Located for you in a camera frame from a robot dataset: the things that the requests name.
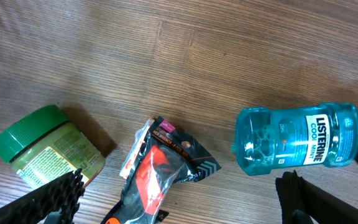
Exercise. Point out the green lid jar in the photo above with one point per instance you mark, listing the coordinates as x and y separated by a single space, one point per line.
45 145

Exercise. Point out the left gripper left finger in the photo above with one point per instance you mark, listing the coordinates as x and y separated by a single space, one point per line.
54 202

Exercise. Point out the hex wrench set packet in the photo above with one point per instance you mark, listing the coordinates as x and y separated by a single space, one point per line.
161 156

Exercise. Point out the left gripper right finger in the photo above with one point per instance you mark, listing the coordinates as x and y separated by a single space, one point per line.
303 202

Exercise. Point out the blue mouthwash bottle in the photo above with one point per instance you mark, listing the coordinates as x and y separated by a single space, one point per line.
267 139

